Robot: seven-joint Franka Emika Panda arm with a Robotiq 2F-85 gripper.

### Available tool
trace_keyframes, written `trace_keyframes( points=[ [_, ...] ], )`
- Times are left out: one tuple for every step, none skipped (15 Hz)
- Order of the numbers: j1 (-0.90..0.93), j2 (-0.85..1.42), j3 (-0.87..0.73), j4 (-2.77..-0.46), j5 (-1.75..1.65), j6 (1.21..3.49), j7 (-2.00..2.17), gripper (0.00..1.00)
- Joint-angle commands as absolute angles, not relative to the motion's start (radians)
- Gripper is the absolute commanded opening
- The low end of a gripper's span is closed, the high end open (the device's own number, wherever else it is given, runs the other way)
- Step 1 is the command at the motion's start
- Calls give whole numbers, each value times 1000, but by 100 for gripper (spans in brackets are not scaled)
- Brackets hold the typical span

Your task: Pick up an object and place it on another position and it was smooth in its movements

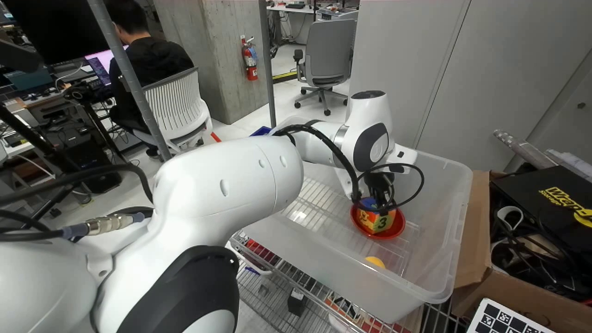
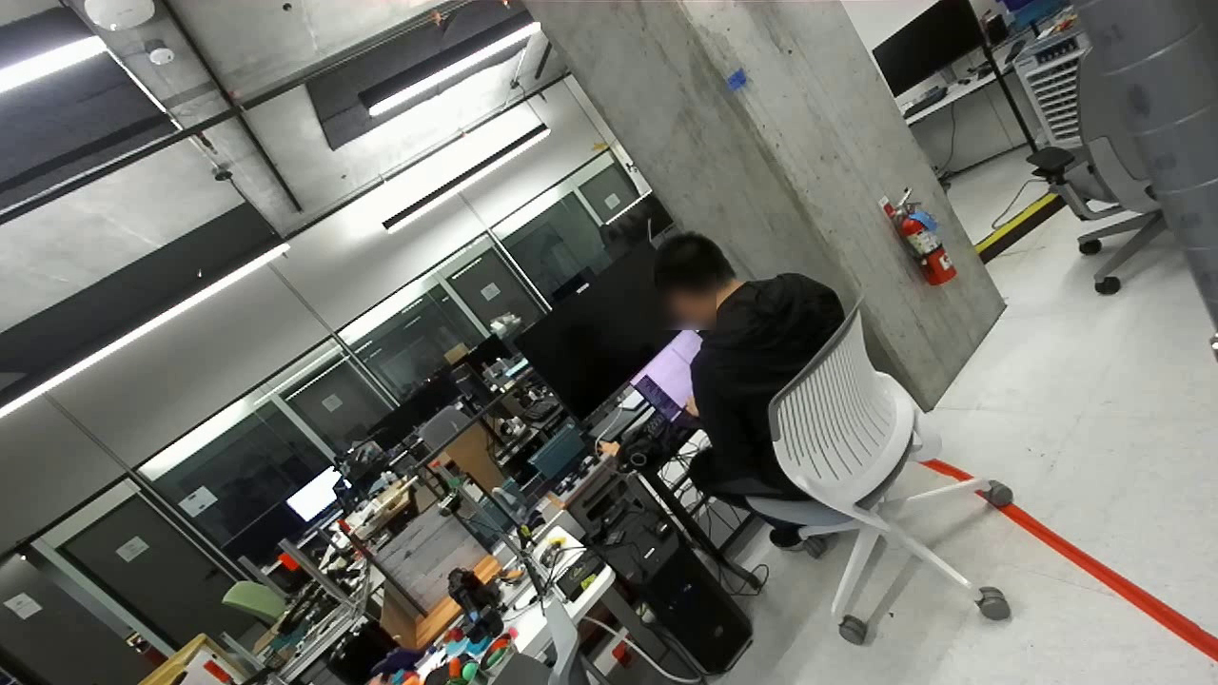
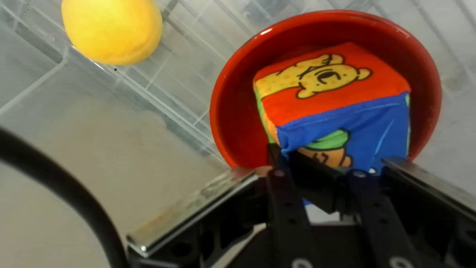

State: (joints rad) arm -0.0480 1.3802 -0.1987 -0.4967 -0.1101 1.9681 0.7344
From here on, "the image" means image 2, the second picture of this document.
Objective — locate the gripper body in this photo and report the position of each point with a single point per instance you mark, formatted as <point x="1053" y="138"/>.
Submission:
<point x="473" y="597"/>

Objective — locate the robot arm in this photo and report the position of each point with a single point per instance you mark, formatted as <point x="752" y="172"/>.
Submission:
<point x="563" y="642"/>

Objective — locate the wooden table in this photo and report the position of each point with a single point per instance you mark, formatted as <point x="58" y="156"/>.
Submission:
<point x="433" y="571"/>

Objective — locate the heap of colourful toys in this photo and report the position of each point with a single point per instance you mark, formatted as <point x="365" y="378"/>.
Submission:
<point x="457" y="664"/>

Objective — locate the monitor with white screen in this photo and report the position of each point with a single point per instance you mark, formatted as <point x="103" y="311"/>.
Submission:
<point x="315" y="495"/>

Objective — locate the black computer tower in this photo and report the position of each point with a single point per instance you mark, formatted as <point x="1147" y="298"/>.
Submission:
<point x="690" y="595"/>

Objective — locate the green chair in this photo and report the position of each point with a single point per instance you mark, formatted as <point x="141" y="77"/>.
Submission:
<point x="253" y="600"/>

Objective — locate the large black monitor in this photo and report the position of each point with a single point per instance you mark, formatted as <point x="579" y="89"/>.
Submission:
<point x="599" y="342"/>

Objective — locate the monitor with purple screen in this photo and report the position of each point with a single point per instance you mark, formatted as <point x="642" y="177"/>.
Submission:
<point x="671" y="376"/>

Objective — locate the person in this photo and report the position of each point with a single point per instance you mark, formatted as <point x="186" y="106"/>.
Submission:
<point x="761" y="362"/>

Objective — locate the white office chair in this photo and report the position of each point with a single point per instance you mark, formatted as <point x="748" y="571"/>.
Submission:
<point x="837" y="428"/>

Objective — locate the long ceiling light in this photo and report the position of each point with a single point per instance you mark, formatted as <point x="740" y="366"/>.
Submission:
<point x="457" y="67"/>
<point x="48" y="62"/>
<point x="143" y="328"/>
<point x="466" y="179"/>

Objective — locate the red fire extinguisher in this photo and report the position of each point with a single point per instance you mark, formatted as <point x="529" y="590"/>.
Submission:
<point x="935" y="255"/>

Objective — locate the blue tape piece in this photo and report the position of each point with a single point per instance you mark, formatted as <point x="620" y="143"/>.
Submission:
<point x="736" y="79"/>

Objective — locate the white smoke detector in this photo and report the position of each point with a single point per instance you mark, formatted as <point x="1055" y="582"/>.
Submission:
<point x="161" y="53"/>

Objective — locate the round white ceiling device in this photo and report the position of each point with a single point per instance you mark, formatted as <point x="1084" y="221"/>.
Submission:
<point x="119" y="11"/>

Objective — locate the white desk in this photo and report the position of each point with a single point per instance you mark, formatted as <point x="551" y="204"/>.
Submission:
<point x="952" y="93"/>

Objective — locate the grey office chair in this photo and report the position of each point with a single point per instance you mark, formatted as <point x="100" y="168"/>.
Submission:
<point x="1113" y="176"/>

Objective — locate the white air purifier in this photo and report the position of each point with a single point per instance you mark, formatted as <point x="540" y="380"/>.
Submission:
<point x="1054" y="86"/>

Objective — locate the black wall monitor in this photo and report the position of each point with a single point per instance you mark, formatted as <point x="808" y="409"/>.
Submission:
<point x="928" y="43"/>

